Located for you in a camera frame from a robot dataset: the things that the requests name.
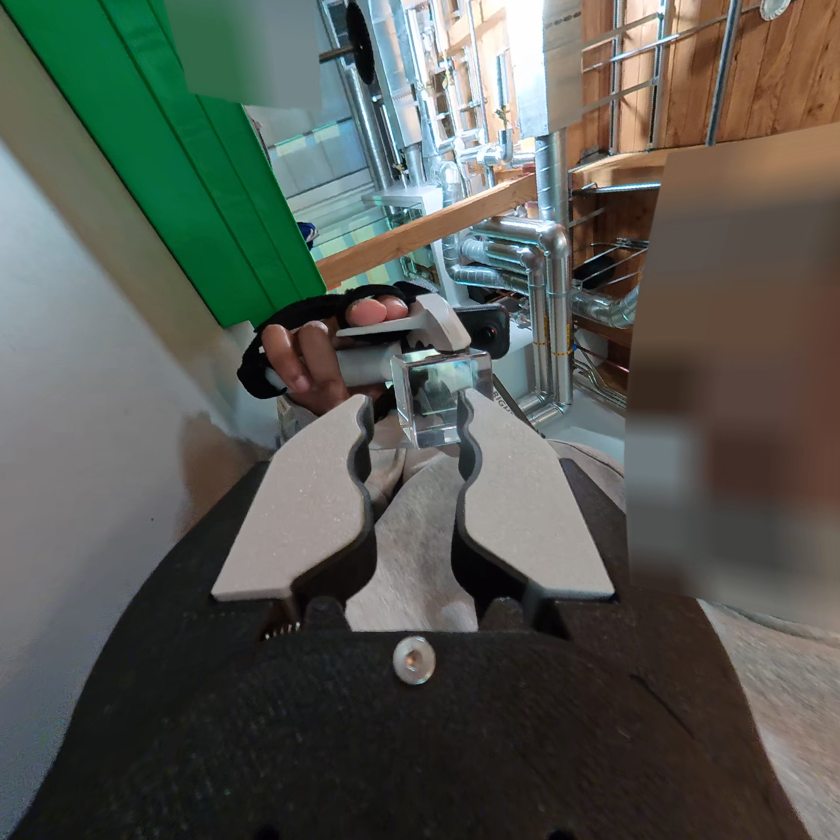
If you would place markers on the green plastic bin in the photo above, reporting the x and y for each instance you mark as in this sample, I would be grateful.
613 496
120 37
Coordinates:
164 131

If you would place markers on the large black framed marker sign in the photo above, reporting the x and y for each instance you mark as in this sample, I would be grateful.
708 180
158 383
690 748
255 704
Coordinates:
508 400

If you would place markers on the blue jacket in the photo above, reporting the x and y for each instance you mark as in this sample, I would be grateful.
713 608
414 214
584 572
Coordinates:
307 232

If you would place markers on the person's right forearm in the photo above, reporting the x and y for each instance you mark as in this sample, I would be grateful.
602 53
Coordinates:
413 558

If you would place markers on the wooden support post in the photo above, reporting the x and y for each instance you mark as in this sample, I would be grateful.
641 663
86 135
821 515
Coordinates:
426 229

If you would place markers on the person's right hand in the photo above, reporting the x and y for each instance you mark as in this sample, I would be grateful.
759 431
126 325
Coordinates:
308 367

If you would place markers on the black floor lamp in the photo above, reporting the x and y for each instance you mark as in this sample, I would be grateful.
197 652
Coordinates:
359 33

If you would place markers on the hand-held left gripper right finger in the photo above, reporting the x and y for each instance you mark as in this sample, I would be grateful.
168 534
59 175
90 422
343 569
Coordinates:
531 525

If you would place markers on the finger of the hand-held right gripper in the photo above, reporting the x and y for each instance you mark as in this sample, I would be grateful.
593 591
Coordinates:
443 321

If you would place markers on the metal air duct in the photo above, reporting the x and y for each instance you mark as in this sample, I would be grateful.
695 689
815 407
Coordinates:
558 295

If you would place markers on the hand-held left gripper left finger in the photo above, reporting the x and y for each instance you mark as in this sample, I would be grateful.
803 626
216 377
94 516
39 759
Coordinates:
295 525

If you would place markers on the clear acrylic cube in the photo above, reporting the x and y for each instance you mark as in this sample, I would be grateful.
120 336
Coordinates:
439 400

